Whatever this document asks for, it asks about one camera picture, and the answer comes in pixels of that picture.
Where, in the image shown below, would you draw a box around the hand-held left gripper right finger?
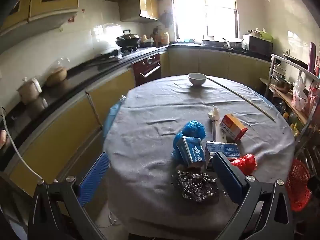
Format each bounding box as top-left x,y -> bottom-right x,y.
212,151 -> 294,240

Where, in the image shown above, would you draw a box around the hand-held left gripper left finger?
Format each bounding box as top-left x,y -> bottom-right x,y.
27,152 -> 110,240

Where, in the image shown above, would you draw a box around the red plastic bag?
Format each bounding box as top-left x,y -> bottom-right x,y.
230,154 -> 258,176

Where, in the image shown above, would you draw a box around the blue and white carton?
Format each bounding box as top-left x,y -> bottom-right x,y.
176,136 -> 206,168
205,141 -> 241,172

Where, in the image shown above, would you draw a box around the black plastic bag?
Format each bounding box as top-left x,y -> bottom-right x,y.
171,170 -> 220,203

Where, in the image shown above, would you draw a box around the orange medicine box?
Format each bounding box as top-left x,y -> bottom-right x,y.
219,113 -> 248,141

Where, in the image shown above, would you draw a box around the blue plastic bag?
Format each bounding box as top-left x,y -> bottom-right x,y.
171,120 -> 207,165

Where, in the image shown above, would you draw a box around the white tissue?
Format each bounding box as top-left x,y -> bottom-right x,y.
207,105 -> 221,121

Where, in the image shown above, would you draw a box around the red plastic basket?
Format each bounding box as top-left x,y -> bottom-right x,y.
285,159 -> 313,212

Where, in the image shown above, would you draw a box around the yellow base cabinets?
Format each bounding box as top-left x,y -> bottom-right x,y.
5,49 -> 272,198

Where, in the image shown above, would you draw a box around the blue under cloth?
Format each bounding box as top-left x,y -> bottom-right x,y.
103,96 -> 125,140

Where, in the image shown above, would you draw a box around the long thin wooden stick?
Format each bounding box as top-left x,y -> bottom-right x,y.
207,77 -> 276,122

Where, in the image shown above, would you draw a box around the grey tablecloth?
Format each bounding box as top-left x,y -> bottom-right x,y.
103,75 -> 295,233

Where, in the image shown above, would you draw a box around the white bowl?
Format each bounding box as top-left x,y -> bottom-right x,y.
187,73 -> 207,87

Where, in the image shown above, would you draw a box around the pink plastic bag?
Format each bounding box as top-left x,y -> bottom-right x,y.
291,76 -> 309,112

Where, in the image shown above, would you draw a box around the white lidded jar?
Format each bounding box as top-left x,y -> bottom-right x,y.
17,77 -> 42,104

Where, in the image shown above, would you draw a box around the brown clay pot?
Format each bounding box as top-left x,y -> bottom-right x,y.
46,66 -> 68,87

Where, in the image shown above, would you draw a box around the steel pot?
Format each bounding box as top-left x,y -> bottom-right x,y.
274,76 -> 293,93

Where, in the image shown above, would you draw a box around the maroon built-in oven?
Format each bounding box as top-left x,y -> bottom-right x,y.
132,52 -> 162,87

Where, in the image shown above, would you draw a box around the gas stove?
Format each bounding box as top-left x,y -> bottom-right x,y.
95,47 -> 140,62

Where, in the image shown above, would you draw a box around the metal storage rack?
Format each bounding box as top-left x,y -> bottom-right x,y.
260,54 -> 320,155

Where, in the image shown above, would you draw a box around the metal tray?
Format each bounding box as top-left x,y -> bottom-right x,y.
202,39 -> 227,47
226,39 -> 243,50

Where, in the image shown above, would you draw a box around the microwave oven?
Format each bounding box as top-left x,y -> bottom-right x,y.
242,34 -> 273,57

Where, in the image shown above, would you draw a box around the black wok with lid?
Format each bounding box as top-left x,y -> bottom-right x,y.
115,29 -> 142,49

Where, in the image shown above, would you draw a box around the green plastic basin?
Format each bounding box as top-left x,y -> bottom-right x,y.
259,29 -> 273,42

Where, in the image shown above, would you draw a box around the purple thermos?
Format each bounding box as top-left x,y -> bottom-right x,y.
307,42 -> 317,74

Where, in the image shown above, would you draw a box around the window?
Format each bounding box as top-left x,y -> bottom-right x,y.
170,0 -> 240,43

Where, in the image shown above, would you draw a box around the white cable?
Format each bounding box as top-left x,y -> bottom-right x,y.
2,107 -> 44,180

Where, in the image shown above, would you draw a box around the yellow glass-door wall cabinet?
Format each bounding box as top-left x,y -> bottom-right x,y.
0,0 -> 79,34

